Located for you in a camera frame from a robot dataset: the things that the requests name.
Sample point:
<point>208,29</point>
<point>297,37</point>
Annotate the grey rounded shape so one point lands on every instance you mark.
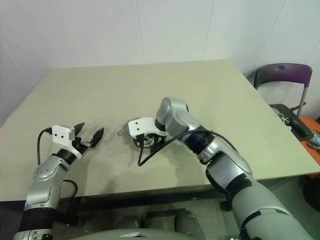
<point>190,225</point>

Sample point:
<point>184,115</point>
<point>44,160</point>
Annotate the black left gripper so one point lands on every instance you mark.
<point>80,145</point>

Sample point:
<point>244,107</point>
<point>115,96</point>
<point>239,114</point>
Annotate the dark plastic folding chair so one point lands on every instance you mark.
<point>282,72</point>

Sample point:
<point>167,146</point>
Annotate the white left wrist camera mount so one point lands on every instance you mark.
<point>60,133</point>

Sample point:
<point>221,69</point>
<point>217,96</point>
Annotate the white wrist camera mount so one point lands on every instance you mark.
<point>140,126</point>
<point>60,133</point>

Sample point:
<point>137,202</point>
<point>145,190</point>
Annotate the white ringed part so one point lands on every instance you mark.
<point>283,116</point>

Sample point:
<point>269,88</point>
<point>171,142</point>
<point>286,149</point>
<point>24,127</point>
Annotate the black oblong device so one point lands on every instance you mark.
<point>300,127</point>

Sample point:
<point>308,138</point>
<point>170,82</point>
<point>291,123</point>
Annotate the grey motor housing copper windings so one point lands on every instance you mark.
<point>152,146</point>

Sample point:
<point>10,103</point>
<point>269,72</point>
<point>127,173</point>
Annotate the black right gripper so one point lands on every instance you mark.
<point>147,137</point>

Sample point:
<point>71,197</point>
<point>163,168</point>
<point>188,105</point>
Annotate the small light blue object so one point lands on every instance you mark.
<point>315,142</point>

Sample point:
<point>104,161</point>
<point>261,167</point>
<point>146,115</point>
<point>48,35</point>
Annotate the orange box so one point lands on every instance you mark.
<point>311,155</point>

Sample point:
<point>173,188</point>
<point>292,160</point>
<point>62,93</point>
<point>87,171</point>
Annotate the black metal table frame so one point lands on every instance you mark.
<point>150,198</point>

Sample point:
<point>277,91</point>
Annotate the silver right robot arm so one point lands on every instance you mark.
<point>225,160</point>

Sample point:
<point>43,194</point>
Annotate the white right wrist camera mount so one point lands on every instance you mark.
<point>140,126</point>

